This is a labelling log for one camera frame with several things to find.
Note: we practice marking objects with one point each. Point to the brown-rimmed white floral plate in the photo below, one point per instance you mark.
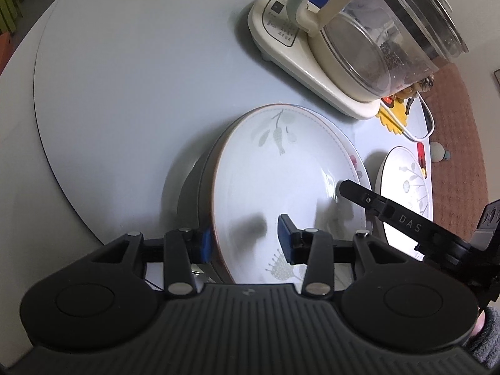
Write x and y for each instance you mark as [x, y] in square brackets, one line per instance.
[273, 187]

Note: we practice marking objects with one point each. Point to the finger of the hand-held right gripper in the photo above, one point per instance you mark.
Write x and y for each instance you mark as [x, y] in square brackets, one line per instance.
[375, 201]

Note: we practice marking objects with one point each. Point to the white plate with stem print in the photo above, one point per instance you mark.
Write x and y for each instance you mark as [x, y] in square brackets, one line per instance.
[406, 191]

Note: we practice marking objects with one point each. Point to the pink sofa cover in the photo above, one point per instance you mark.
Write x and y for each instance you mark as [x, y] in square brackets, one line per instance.
[461, 144]

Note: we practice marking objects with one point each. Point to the blue and white plush toy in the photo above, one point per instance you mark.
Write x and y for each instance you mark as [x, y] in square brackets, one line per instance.
[439, 152]

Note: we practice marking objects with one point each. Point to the red round item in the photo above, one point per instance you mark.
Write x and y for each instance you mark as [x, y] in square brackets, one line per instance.
[386, 100]

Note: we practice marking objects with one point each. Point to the person's right forearm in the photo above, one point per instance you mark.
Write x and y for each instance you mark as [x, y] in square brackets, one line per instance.
[488, 340]

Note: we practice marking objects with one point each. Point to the brown ornament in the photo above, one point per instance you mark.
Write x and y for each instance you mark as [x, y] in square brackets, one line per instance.
[414, 88]

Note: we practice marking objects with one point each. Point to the yellow scalloped mat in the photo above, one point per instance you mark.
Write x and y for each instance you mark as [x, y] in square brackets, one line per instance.
[394, 119]

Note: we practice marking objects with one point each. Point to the glass kettle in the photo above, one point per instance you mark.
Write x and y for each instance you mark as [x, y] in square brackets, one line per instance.
[382, 39]

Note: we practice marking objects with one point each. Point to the red lighter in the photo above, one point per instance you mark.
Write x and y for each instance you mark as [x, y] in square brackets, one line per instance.
[422, 156]

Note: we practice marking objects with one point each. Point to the cream kettle base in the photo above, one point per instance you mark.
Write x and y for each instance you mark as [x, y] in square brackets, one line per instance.
[273, 27]

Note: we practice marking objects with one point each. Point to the white plate with red print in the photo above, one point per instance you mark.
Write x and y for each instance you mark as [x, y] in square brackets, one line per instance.
[353, 161]

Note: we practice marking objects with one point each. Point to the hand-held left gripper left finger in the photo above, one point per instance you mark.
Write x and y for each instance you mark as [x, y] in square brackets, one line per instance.
[205, 244]

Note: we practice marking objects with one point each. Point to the orange box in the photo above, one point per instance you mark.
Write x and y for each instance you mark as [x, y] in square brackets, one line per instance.
[6, 50]

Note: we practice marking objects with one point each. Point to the grey round turntable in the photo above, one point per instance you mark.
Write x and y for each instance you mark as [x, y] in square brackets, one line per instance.
[136, 86]

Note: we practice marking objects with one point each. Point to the green plastic stools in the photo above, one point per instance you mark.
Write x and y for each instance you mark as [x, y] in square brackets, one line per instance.
[8, 0]

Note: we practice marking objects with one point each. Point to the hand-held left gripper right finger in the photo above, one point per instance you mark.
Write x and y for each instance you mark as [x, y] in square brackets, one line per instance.
[284, 238]

